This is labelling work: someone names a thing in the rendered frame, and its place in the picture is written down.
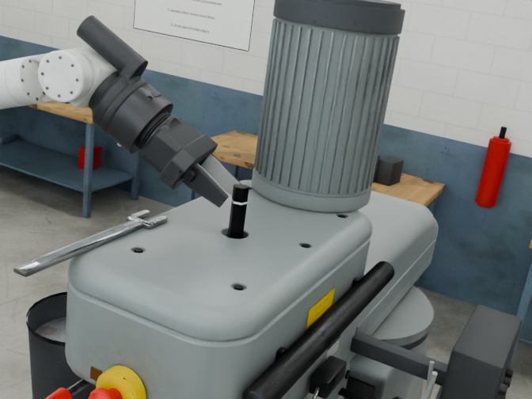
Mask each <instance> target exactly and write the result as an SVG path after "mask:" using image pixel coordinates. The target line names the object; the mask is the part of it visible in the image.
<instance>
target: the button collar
mask: <svg viewBox="0 0 532 399"><path fill-rule="evenodd" d="M96 388H105V389H107V390H109V389H110V388H115V389H117V390H119V391H120V393H121V395H122V397H123V399H146V391H145V388H144V385H143V383H142V381H141V379H140V378H139V376H138V375H137V374H136V373H135V372H134V371H133V370H131V369H129V368H128V367H125V366H121V365H117V366H114V367H111V368H110V369H108V370H107V371H105V372H104V373H103V374H101V375H100V376H99V378H98V379H97V383H96Z"/></svg>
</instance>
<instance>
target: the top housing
mask: <svg viewBox="0 0 532 399"><path fill-rule="evenodd" d="M240 182H241V184H245V185H247V186H248V187H249V194H248V201H247V202H248V203H247V208H246V214H245V225H244V232H243V238H242V239H235V238H230V237H227V235H228V229H229V221H230V209H231V202H232V195H231V194H229V193H228V192H226V193H227V194H228V195H229V197H228V199H227V200H226V201H225V203H224V204H223V205H222V206H221V207H217V206H215V205H214V204H213V203H211V202H210V201H208V200H207V199H205V198H203V197H202V196H201V197H200V198H197V199H194V200H192V201H190V202H188V203H185V204H182V205H180V206H179V207H175V208H174V209H171V210H169V211H166V212H164V213H161V214H159V215H156V216H154V217H153V218H149V219H147V220H146V221H148V222H149V221H150V220H151V219H155V218H157V217H159V216H165V217H168V222H166V223H164V224H161V225H160V226H157V227H153V228H151V229H149V230H148V229H146V228H143V227H142V228H141V229H138V230H136V231H133V232H131V233H129V234H126V235H124V236H122V237H119V238H117V239H115V240H113V241H110V242H107V243H105V244H103V245H100V246H98V247H96V248H94V249H91V250H89V251H87V252H84V253H82V254H79V255H77V256H74V257H73V258H72V259H71V261H70V264H69V268H68V282H67V303H66V346H65V353H66V361H67V363H68V364H69V366H70V368H71V370H72V371H73V372H74V373H75V374H76V375H77V376H78V377H80V378H82V379H84V380H86V381H87V382H90V383H92V384H94V385H96V383H97V381H95V380H93V379H91V378H90V368H91V367H95V368H97V369H98V370H100V371H102V372H101V373H102V374H103V373H104V372H105V371H107V370H108V369H110V368H111V367H114V366H117V365H120V366H125V367H128V368H129V369H131V370H132V371H134V372H135V373H136V374H137V375H138V376H139V378H140V379H141V381H142V383H143V385H144V388H145V391H146V399H241V396H242V394H243V392H244V391H245V390H246V389H247V388H249V386H251V385H252V383H254V381H256V380H257V379H258V378H259V377H260V376H261V375H262V374H263V373H264V372H265V371H266V370H267V369H268V368H269V367H270V366H271V365H272V364H273V363H274V362H275V361H276V352H277V350H278V349H279V348H281V347H283V348H286V349H288V348H289V347H291V345H293V344H294V343H295V341H297V340H298V339H299V338H300V337H301V336H302V335H303V334H304V333H305V332H306V331H307V330H308V329H309V328H311V326H313V325H314V324H315V323H316V322H317V321H318V320H319V319H320V318H321V317H322V316H323V315H324V314H325V313H326V312H327V311H328V310H329V309H330V308H331V307H332V306H333V305H335V303H337V302H338V301H339V300H340V299H341V298H342V297H343V296H344V295H345V294H346V293H347V292H348V291H349V290H350V289H351V288H352V281H353V279H354V278H355V277H358V278H360V279H362V278H363V275H364V271H365V267H366V262H367V254H368V250H369V246H370V242H371V235H372V224H371V221H370V219H369V218H368V217H367V216H366V215H365V214H364V213H362V212H361V211H358V210H356V211H349V212H343V213H324V212H315V211H304V210H300V209H296V208H293V207H287V206H284V205H282V204H279V203H275V202H273V201H271V200H269V199H266V198H265V197H263V196H262V195H260V194H259V193H258V192H257V191H256V190H255V189H254V188H253V186H252V181H251V180H241V181H240Z"/></svg>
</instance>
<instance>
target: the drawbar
mask: <svg viewBox="0 0 532 399"><path fill-rule="evenodd" d="M248 194H249V187H248V186H247V185H245V184H234V188H233V195H232V200H233V201H234V202H238V203H245V202H247V201H248ZM246 208H247V204H244V205H239V204H235V203H233V202H231V209H230V221H229V229H228V235H227V237H228V238H235V239H242V238H243V232H244V225H245V214H246Z"/></svg>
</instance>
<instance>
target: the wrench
mask: <svg viewBox="0 0 532 399"><path fill-rule="evenodd" d="M149 216H150V211H148V210H143V211H140V212H138V213H135V214H133V215H131V216H129V217H127V220H126V222H124V223H122V224H119V225H118V226H114V227H112V228H110V229H107V230H104V231H102V232H100V233H98V234H94V235H93V236H90V237H87V238H85V239H82V240H80V241H77V242H75V243H73V244H70V245H67V246H65V247H62V248H61V249H57V250H55V251H53V252H50V253H47V254H45V255H43V256H39V257H37V258H35V259H33V260H30V261H27V262H25V263H23V264H19V265H18V266H16V267H14V268H13V271H14V272H15V273H17V274H19V275H21V276H24V277H28V276H30V275H33V274H35V273H37V272H40V271H42V270H44V269H46V268H50V267H51V266H53V265H56V264H59V263H61V262H63V261H65V260H68V259H70V258H72V257H76V256H77V255H79V254H82V253H84V252H87V251H89V250H91V249H94V248H96V247H98V246H100V245H103V244H105V243H107V242H110V241H113V240H115V239H117V238H120V237H122V236H124V235H126V234H129V233H131V232H133V231H136V230H138V229H141V228H142V227H143V228H146V229H148V230H149V229H151V228H153V227H157V226H160V225H161V224H164V223H166V222H168V217H165V216H159V217H157V218H154V219H151V220H150V221H149V222H148V221H146V220H143V219H145V218H147V217H149Z"/></svg>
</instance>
